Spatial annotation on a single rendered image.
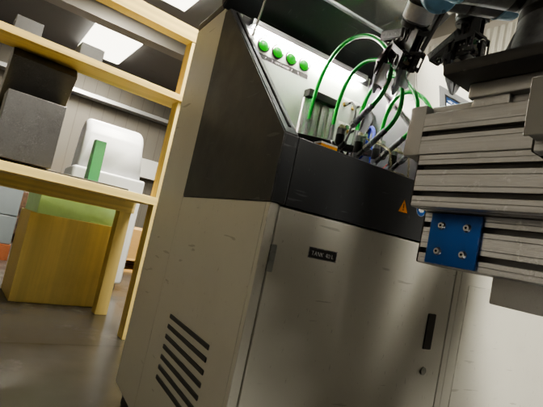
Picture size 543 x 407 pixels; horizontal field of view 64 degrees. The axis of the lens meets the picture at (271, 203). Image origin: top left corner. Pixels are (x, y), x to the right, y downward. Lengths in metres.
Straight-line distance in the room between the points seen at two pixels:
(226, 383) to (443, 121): 0.68
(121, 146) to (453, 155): 3.62
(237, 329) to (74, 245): 2.34
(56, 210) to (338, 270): 2.38
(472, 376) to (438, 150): 0.94
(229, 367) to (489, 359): 0.91
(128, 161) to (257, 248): 3.23
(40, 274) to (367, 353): 2.43
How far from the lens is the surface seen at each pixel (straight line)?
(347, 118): 1.80
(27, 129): 2.48
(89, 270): 3.26
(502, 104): 0.74
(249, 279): 0.96
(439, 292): 1.36
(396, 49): 1.24
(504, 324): 1.65
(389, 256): 1.18
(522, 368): 1.79
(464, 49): 1.31
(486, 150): 0.73
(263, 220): 0.95
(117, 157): 4.10
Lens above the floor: 0.71
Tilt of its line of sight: 5 degrees up
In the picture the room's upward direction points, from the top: 12 degrees clockwise
